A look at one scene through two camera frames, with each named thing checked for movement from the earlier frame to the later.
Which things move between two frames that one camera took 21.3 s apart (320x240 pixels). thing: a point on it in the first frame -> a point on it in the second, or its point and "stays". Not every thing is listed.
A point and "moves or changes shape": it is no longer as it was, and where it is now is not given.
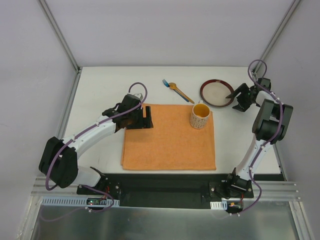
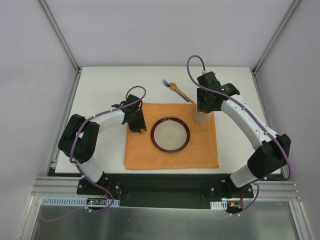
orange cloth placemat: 172,144 stays
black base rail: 176,190 stays
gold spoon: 173,85 stays
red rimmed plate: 214,92 moves or changes shape
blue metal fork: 165,83 stays
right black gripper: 243,97 -> 204,107
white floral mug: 200,115 moves or changes shape
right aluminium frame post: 259,66 stays
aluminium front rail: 277,190 stays
